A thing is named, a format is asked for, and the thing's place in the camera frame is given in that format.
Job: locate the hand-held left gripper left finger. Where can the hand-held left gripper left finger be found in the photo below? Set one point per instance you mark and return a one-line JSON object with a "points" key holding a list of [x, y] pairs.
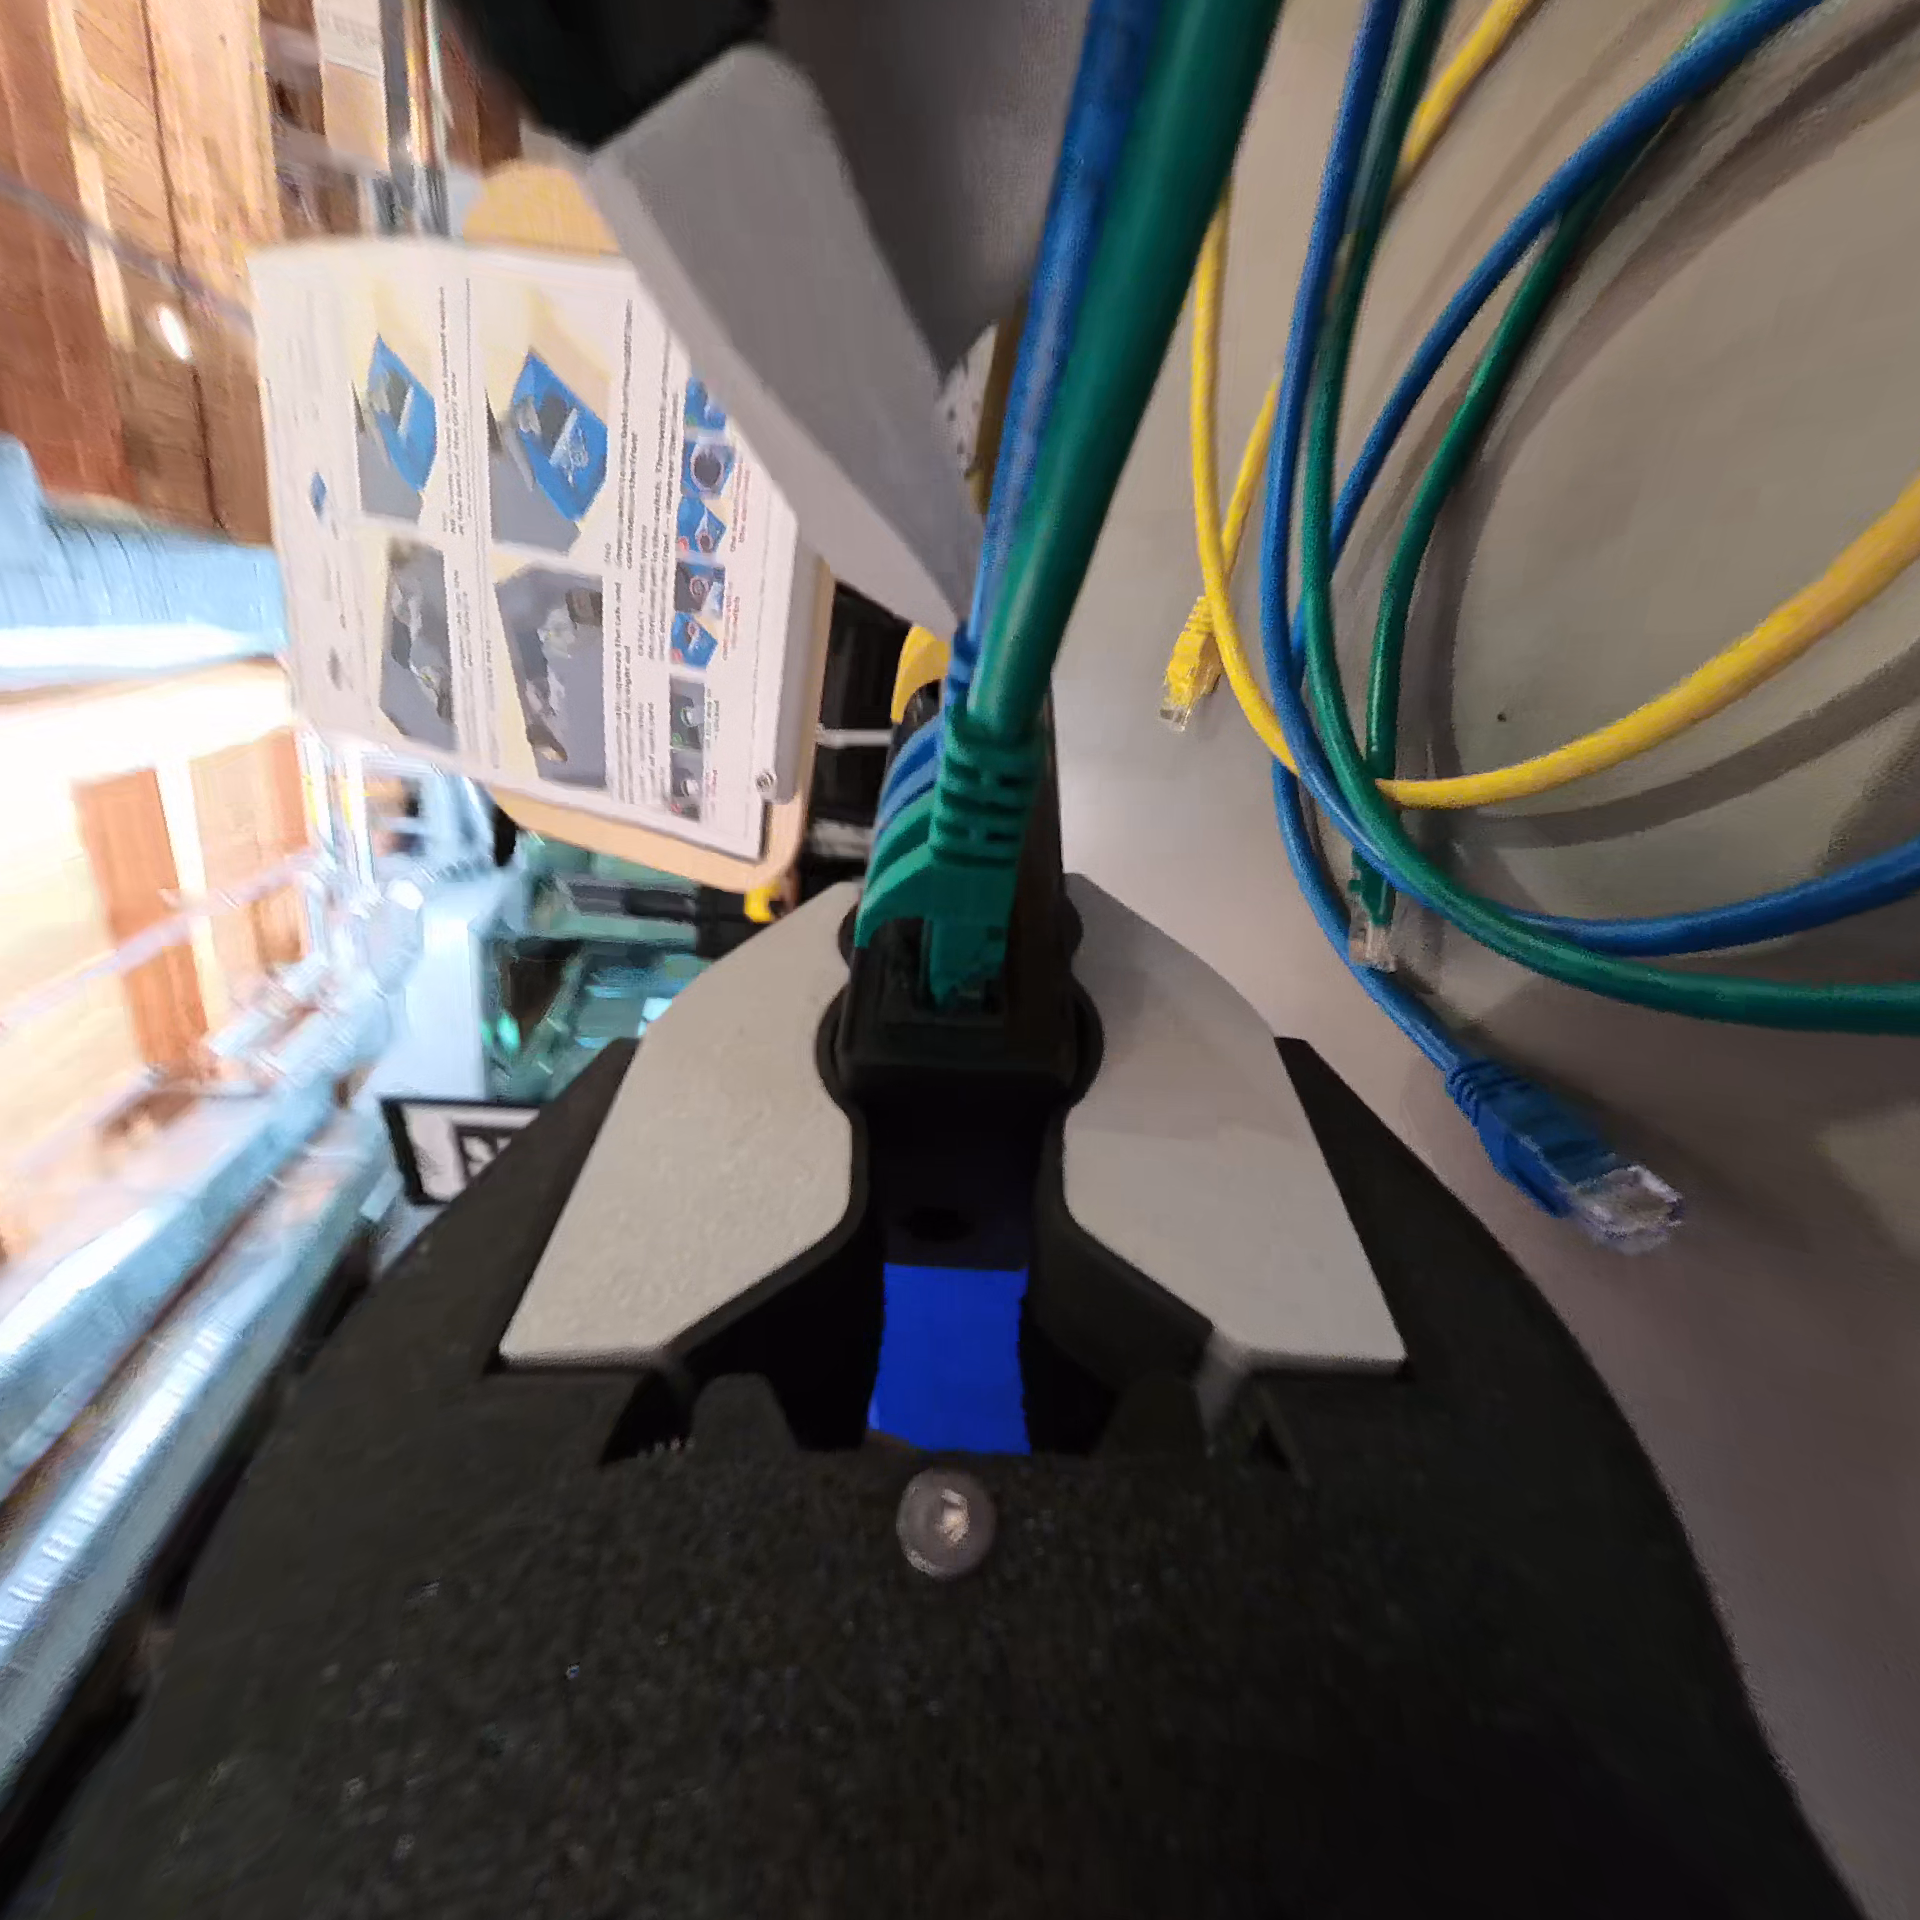
{"points": [[704, 1186]]}

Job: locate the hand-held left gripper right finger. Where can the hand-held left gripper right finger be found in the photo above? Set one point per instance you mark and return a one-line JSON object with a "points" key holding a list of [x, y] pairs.
{"points": [[1214, 1186]]}

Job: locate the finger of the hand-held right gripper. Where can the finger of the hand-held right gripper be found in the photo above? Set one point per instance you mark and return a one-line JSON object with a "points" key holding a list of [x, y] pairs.
{"points": [[959, 152], [809, 331]]}

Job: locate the black network switch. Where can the black network switch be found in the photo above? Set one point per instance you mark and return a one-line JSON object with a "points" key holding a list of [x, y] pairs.
{"points": [[954, 1110]]}

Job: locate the black-framed tag sign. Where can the black-framed tag sign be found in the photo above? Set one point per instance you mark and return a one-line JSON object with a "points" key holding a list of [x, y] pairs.
{"points": [[452, 1150]]}

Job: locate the blue plastic bin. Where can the blue plastic bin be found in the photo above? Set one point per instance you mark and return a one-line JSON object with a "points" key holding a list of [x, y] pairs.
{"points": [[954, 1350]]}

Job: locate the printed instruction sheet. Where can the printed instruction sheet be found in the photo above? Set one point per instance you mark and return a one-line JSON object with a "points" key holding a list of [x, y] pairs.
{"points": [[526, 525]]}

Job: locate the silver ventilation duct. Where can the silver ventilation duct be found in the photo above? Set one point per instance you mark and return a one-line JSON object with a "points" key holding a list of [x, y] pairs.
{"points": [[135, 585], [152, 1350]]}

